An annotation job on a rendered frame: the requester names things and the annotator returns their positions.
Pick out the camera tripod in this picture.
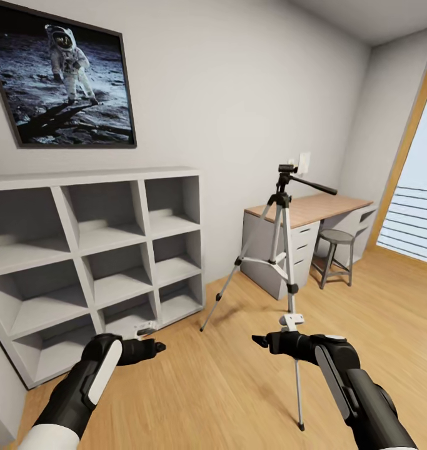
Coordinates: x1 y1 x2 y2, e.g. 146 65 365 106
215 164 338 431

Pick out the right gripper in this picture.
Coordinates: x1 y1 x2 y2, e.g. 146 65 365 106
252 331 305 360

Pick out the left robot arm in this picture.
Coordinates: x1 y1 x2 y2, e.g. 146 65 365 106
16 321 166 450

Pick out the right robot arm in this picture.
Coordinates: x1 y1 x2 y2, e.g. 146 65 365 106
252 313 418 450

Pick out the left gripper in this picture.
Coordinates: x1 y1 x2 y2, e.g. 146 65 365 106
125 338 166 366

